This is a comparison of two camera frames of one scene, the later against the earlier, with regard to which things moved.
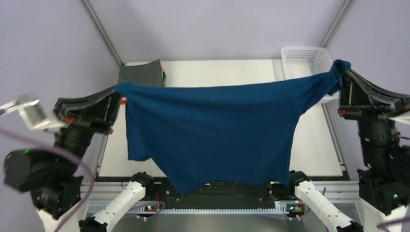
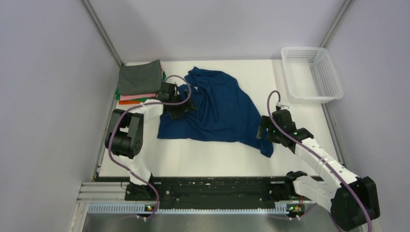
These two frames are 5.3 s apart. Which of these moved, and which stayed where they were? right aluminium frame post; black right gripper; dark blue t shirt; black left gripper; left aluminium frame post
Moved: dark blue t shirt; black left gripper; black right gripper
Stayed: right aluminium frame post; left aluminium frame post
